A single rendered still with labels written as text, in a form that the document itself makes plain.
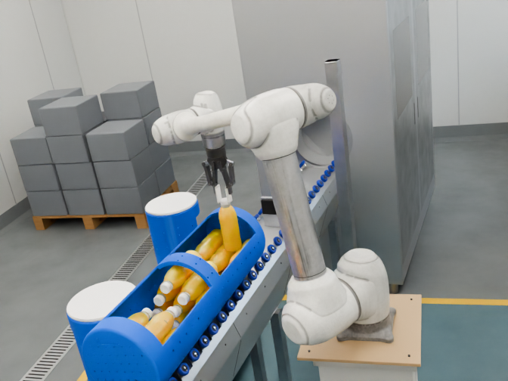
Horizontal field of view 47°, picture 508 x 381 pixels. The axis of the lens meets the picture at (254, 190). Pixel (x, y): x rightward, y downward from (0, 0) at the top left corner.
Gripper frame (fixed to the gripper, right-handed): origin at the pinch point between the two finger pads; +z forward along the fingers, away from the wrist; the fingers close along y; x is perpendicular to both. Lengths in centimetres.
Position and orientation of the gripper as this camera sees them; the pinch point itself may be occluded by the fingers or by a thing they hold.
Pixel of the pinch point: (223, 194)
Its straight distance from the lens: 233.5
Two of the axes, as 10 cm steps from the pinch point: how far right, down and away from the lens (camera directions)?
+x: -3.8, 4.1, -8.3
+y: -9.1, -0.3, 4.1
